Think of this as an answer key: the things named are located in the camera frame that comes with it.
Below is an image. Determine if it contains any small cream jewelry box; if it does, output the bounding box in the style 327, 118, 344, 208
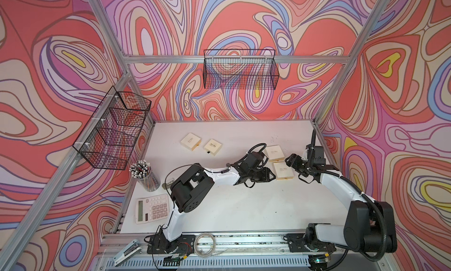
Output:
204, 139, 223, 156

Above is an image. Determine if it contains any cream drawer jewelry box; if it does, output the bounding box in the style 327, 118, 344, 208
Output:
264, 145, 285, 163

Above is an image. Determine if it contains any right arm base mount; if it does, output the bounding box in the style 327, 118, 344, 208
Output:
283, 224, 337, 265

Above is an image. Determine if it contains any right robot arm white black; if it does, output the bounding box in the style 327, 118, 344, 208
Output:
285, 134, 398, 262

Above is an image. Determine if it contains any black wire basket left wall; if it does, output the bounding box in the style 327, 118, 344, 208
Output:
72, 87, 152, 170

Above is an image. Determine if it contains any coiled clear cable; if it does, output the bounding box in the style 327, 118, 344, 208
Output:
193, 232, 217, 259

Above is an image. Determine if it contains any clear cup of pens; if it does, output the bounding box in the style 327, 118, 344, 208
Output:
129, 160, 160, 192

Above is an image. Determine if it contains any black wire basket wall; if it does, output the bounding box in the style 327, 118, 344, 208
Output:
72, 87, 152, 170
203, 48, 280, 90

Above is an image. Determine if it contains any white desk calculator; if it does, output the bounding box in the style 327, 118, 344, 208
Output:
135, 195, 170, 224

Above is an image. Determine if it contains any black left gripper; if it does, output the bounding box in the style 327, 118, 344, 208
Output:
247, 168, 278, 184

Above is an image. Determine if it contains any black wire basket back wall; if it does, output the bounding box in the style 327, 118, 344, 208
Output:
203, 48, 280, 90

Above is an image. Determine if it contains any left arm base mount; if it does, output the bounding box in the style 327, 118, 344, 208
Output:
144, 233, 196, 260

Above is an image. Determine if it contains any white stapler on rail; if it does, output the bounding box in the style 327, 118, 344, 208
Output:
113, 239, 142, 267

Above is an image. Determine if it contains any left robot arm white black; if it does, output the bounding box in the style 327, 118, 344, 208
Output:
162, 143, 276, 243

